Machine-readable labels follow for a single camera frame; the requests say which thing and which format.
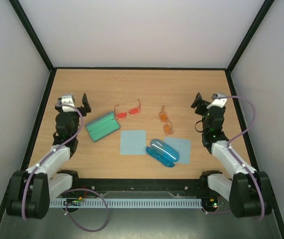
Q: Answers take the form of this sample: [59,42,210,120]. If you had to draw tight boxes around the light blue cleaning cloth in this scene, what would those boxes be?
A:
[120,130,146,155]

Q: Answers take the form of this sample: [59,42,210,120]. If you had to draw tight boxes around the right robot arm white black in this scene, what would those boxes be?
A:
[191,93,272,220]

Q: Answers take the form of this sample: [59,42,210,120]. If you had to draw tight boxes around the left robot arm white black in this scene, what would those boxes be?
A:
[6,94,91,220]

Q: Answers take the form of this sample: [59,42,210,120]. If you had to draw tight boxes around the red sunglasses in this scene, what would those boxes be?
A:
[114,99,141,120]

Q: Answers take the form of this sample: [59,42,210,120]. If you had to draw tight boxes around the orange sunglasses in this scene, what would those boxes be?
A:
[158,105,173,135]

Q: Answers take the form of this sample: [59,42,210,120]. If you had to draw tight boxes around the green glasses case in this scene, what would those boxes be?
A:
[85,111,120,142]

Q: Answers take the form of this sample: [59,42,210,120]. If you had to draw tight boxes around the blue transparent glasses case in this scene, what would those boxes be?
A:
[146,139,180,168]

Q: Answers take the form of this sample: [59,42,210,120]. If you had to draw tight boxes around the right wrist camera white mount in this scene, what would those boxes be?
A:
[206,93,227,109]

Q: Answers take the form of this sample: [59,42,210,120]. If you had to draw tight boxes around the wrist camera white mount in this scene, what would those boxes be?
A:
[206,93,227,109]
[57,93,75,112]

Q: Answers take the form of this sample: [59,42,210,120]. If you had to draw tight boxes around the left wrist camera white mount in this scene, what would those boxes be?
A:
[57,93,75,112]

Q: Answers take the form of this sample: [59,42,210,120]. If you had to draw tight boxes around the black metal frame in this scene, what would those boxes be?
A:
[0,0,284,239]

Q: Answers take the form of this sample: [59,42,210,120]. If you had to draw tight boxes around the light blue slotted cable duct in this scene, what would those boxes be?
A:
[49,198,202,209]

